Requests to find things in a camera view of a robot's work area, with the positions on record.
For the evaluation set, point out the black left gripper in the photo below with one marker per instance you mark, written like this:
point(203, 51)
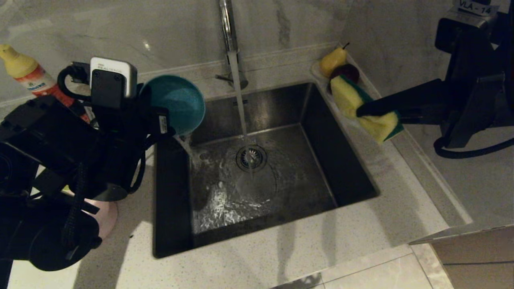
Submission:
point(120, 136)

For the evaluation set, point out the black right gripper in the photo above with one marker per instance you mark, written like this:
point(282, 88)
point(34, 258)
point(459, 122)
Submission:
point(474, 92)

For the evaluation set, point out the blue plastic bowl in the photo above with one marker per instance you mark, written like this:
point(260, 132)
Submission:
point(180, 104)

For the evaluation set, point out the yellow green sponge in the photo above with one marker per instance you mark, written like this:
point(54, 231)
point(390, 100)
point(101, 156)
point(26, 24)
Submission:
point(349, 100)

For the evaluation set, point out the orange yellow detergent bottle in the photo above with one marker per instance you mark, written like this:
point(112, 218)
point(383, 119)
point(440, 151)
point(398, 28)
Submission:
point(20, 64)

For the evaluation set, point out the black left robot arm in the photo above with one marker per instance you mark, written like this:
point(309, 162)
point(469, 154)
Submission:
point(40, 140)

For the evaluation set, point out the stainless steel sink basin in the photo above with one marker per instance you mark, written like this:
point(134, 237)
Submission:
point(281, 192)

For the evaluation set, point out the dark red apple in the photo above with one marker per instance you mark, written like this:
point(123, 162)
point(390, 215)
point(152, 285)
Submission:
point(347, 70)

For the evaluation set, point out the round metal drain strainer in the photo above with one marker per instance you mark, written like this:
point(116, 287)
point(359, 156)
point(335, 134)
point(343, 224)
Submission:
point(251, 158)

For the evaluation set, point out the yellow pear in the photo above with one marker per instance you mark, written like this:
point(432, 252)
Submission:
point(331, 62)

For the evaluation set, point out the small white fruit dish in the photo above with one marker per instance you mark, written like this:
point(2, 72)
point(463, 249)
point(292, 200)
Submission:
point(314, 71)

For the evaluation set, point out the pink plastic bowl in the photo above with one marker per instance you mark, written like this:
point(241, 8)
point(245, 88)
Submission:
point(106, 218)

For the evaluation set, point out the chrome faucet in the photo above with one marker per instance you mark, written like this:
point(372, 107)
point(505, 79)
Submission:
point(229, 32)

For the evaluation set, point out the light wooden cabinet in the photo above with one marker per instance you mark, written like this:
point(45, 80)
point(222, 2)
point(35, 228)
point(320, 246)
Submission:
point(478, 257)

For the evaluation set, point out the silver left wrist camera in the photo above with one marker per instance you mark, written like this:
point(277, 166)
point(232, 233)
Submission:
point(116, 72)

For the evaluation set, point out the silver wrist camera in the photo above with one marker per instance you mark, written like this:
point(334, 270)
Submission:
point(116, 72)
point(461, 28)

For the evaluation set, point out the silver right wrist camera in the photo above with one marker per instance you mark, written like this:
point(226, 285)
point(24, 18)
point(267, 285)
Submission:
point(461, 28)

